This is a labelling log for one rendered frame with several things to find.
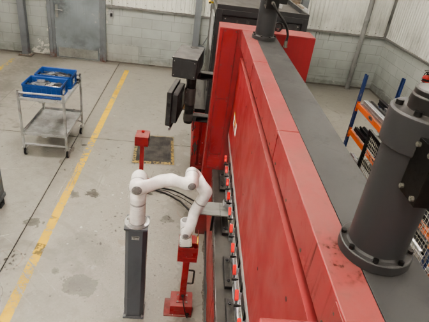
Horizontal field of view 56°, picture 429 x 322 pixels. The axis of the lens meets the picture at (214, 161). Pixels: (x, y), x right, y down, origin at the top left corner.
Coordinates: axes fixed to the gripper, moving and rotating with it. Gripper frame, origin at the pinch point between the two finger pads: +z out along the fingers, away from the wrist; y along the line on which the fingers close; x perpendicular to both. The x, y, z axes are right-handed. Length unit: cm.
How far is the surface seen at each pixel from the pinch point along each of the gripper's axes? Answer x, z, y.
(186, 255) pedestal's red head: 4.8, 1.2, -0.5
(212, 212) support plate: -19.1, -24.4, -21.3
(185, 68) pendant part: -126, -113, 4
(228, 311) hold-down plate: 72, -14, -30
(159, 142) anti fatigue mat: -321, 69, 50
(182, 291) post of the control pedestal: -2.4, 49.1, 2.4
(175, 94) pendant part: -130, -85, 14
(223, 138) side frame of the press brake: -110, -47, -34
